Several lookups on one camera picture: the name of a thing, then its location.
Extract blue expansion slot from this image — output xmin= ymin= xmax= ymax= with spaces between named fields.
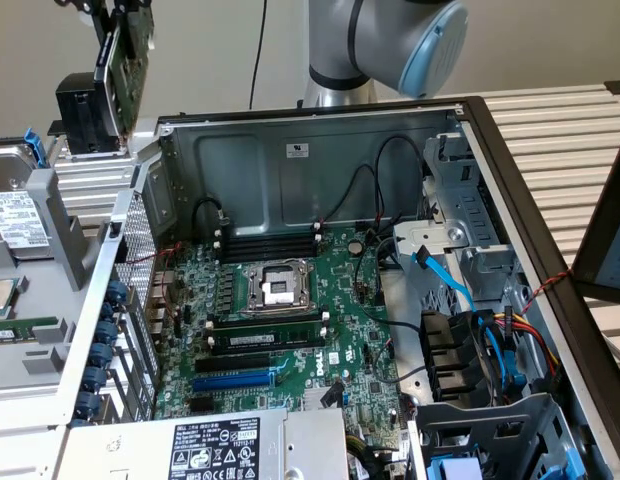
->
xmin=191 ymin=368 xmax=277 ymax=394

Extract silver power supply unit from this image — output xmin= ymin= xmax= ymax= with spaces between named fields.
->
xmin=54 ymin=407 xmax=349 ymax=480

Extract red black twisted wire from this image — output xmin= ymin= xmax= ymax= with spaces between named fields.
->
xmin=124 ymin=241 xmax=186 ymax=306
xmin=520 ymin=268 xmax=574 ymax=315

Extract black RAM slot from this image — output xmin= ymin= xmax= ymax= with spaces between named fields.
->
xmin=204 ymin=310 xmax=332 ymax=332
xmin=214 ymin=248 xmax=324 ymax=264
xmin=212 ymin=322 xmax=325 ymax=339
xmin=214 ymin=235 xmax=324 ymax=250
xmin=214 ymin=241 xmax=324 ymax=257
xmin=214 ymin=228 xmax=324 ymax=244

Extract green graphics card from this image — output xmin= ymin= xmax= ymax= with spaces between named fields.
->
xmin=93 ymin=0 xmax=157 ymax=147

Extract silver CPU socket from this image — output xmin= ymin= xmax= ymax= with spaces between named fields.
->
xmin=239 ymin=258 xmax=319 ymax=317

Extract black plastic box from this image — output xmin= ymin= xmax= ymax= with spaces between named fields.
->
xmin=55 ymin=72 xmax=122 ymax=156

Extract blue plastic disk rail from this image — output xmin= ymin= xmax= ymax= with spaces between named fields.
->
xmin=23 ymin=128 xmax=45 ymax=169

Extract grey metal drive cage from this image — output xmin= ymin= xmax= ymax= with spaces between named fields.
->
xmin=407 ymin=392 xmax=611 ymax=480

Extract thin black wire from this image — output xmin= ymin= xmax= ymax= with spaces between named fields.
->
xmin=321 ymin=164 xmax=379 ymax=226
xmin=373 ymin=135 xmax=427 ymax=234

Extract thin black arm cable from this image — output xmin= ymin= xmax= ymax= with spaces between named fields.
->
xmin=248 ymin=0 xmax=270 ymax=109

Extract green motherboard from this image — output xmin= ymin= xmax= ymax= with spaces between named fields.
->
xmin=154 ymin=227 xmax=416 ymax=480

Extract black plastic bracket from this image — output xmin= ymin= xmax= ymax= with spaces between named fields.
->
xmin=419 ymin=309 xmax=496 ymax=404

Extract silver CPU chip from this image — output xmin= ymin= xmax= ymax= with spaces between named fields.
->
xmin=0 ymin=277 xmax=19 ymax=319

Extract yellow red black power wires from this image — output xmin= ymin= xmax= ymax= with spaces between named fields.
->
xmin=489 ymin=308 xmax=564 ymax=386

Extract silver port block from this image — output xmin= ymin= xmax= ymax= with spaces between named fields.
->
xmin=150 ymin=271 xmax=175 ymax=297
xmin=147 ymin=298 xmax=170 ymax=324

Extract silver disk bay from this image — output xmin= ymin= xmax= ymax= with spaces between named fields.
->
xmin=422 ymin=132 xmax=529 ymax=311

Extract open PC case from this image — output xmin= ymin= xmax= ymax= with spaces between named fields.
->
xmin=0 ymin=95 xmax=620 ymax=480

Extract black framed monitor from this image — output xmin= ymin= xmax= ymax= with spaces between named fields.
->
xmin=572 ymin=114 xmax=620 ymax=306

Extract silver chipset heatsink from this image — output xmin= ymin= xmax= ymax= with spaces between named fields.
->
xmin=302 ymin=384 xmax=344 ymax=412

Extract silver hard disk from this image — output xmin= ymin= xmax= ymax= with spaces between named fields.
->
xmin=0 ymin=143 xmax=54 ymax=261

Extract thick black cable loop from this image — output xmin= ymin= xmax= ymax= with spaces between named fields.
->
xmin=191 ymin=196 xmax=227 ymax=247

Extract grey parts rack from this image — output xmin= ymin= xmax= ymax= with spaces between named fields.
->
xmin=0 ymin=167 xmax=99 ymax=392

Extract blue disk wire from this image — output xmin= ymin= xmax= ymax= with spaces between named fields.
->
xmin=412 ymin=246 xmax=529 ymax=401

